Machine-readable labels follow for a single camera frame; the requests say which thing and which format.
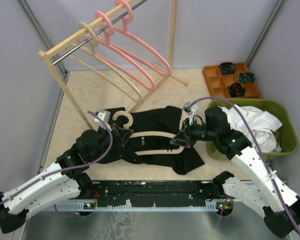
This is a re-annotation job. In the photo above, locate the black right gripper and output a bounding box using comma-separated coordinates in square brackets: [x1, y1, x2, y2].
[171, 116, 218, 148]

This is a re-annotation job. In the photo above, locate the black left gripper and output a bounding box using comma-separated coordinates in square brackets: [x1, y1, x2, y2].
[89, 121, 134, 162]

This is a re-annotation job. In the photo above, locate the black garment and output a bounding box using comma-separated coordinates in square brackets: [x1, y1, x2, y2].
[99, 105, 205, 175]

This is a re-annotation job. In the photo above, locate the white collared shirt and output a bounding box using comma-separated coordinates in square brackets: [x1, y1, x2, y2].
[221, 105, 283, 153]

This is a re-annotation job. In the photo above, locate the beige wooden hanger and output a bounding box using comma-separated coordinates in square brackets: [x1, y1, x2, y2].
[69, 21, 144, 104]

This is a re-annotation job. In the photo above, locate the pink plastic hanger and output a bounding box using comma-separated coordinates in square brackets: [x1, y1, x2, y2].
[88, 11, 157, 92]

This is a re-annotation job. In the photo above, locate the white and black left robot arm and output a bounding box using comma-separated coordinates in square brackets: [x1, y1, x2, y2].
[0, 124, 134, 234]

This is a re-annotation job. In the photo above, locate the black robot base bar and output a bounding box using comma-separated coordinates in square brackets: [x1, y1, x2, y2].
[77, 180, 234, 217]

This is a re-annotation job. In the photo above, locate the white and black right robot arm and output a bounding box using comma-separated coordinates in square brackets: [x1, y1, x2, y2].
[170, 104, 300, 238]

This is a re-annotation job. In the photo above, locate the orange compartment tray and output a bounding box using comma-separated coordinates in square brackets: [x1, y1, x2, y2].
[202, 62, 263, 99]

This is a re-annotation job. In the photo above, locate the dark rolled sock middle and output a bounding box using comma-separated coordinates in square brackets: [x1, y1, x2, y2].
[228, 82, 246, 98]

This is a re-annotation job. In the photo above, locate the dark rolled sock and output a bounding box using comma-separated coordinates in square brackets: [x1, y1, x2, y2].
[218, 62, 237, 75]
[228, 82, 246, 98]

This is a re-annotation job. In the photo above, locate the dark rolled sock top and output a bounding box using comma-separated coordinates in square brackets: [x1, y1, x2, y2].
[218, 62, 237, 75]

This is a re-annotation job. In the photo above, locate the green patterned rolled sock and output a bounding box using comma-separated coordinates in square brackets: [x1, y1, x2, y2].
[237, 72, 256, 84]

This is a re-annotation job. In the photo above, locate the green plastic laundry basket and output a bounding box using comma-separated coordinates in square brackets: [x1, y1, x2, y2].
[206, 98, 299, 161]

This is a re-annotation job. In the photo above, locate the wooden clothes rack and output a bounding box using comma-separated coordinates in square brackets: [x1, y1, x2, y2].
[38, 0, 188, 129]

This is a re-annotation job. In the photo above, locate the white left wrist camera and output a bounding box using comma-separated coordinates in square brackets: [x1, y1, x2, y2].
[94, 110, 111, 129]

